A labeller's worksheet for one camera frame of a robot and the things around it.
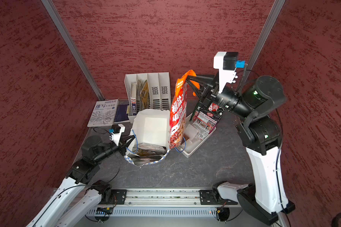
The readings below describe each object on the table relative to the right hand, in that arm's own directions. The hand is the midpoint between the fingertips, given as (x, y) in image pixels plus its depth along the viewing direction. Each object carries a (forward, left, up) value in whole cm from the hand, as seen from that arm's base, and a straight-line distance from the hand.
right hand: (184, 82), depth 40 cm
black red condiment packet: (+24, -19, -50) cm, 58 cm away
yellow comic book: (+44, +25, -45) cm, 68 cm away
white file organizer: (+55, +15, -51) cm, 77 cm away
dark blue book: (+37, +46, -59) cm, 84 cm away
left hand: (+2, +24, -36) cm, 44 cm away
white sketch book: (+38, +60, -59) cm, 92 cm away
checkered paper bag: (+19, +19, -51) cm, 58 cm away
